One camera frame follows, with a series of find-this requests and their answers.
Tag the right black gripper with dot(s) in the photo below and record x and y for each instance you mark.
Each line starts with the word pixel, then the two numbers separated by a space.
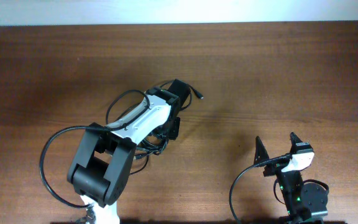
pixel 261 153

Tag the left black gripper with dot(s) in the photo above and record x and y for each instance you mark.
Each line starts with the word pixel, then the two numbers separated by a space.
pixel 174 134

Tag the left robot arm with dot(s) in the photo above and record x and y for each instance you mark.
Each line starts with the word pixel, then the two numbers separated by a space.
pixel 102 164

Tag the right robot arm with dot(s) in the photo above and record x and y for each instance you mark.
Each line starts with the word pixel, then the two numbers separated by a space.
pixel 305 200

